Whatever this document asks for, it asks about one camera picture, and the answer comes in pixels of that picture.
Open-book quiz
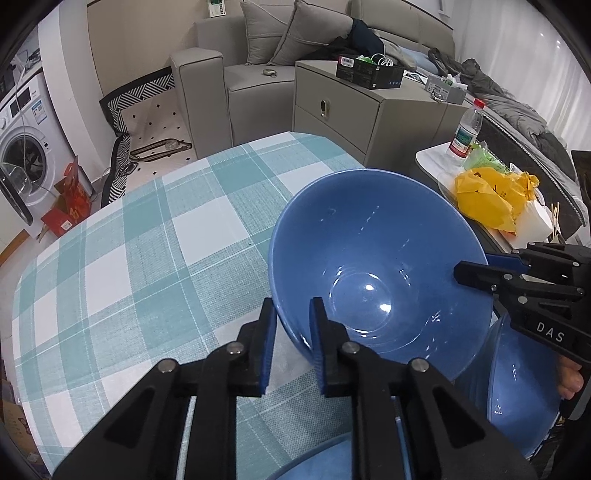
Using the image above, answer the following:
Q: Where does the black patterned chair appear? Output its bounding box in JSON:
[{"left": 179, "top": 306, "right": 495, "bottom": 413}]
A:
[{"left": 100, "top": 67, "right": 197, "bottom": 206}]

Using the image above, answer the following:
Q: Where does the plastic water bottle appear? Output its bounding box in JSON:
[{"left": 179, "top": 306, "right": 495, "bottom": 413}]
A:
[{"left": 449, "top": 99, "right": 486, "bottom": 160}]

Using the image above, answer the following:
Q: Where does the grey cushion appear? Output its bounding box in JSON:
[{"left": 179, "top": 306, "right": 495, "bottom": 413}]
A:
[
  {"left": 269, "top": 1, "right": 353, "bottom": 66},
  {"left": 240, "top": 1, "right": 294, "bottom": 65}
]

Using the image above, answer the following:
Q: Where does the grey cushion right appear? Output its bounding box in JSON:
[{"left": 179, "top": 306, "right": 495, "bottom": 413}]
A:
[{"left": 269, "top": 1, "right": 353, "bottom": 66}]

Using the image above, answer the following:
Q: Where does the white washing machine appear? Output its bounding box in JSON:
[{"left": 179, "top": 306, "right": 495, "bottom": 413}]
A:
[{"left": 1, "top": 70, "right": 75, "bottom": 237}]

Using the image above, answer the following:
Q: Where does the right hand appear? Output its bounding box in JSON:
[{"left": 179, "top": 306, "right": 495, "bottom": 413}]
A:
[{"left": 557, "top": 356, "right": 584, "bottom": 400}]

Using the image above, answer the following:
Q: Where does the white tray side table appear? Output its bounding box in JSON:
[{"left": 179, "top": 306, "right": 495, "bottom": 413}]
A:
[{"left": 416, "top": 143, "right": 551, "bottom": 252}]

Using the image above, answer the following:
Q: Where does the white takeaway container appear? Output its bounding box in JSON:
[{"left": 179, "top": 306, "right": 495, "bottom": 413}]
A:
[{"left": 516, "top": 200, "right": 553, "bottom": 242}]

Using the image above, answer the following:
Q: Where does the yellow plastic bag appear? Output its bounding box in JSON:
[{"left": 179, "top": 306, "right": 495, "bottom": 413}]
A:
[{"left": 453, "top": 167, "right": 540, "bottom": 234}]

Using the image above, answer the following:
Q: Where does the black box on cabinet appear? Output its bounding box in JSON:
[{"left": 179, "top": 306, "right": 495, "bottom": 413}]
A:
[{"left": 335, "top": 55, "right": 405, "bottom": 90}]

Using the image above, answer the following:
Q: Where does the teal checked tablecloth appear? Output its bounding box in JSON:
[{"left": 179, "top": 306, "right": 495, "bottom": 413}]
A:
[{"left": 12, "top": 132, "right": 359, "bottom": 470}]

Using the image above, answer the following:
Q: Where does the grey cushion left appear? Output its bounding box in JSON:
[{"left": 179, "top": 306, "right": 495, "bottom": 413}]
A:
[{"left": 240, "top": 1, "right": 294, "bottom": 65}]

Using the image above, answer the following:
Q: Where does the grey sofa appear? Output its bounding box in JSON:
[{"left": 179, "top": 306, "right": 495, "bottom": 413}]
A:
[{"left": 170, "top": 1, "right": 456, "bottom": 158}]

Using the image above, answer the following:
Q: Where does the grey side cabinet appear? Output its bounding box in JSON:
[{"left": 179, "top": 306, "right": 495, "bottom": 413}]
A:
[{"left": 293, "top": 61, "right": 468, "bottom": 174}]

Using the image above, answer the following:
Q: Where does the grey blanket on bed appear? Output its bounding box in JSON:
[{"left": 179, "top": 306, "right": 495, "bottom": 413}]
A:
[{"left": 428, "top": 48, "right": 585, "bottom": 236}]

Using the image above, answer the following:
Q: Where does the red cardboard box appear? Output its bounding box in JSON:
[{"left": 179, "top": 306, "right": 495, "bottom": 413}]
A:
[{"left": 41, "top": 158, "right": 91, "bottom": 237}]

